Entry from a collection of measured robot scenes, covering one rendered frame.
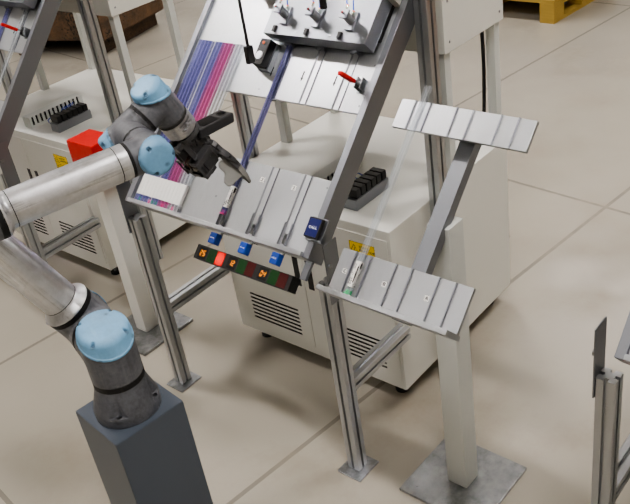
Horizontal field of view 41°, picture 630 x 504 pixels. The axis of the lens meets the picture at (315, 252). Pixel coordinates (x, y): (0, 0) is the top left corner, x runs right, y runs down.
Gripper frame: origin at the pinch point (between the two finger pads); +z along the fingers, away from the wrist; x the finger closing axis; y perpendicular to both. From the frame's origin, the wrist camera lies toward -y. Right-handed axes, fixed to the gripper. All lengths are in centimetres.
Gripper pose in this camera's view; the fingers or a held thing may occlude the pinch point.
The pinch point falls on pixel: (231, 174)
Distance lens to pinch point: 206.9
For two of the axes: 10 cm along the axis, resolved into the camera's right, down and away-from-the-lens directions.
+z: 4.2, 5.1, 7.4
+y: -4.9, 8.2, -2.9
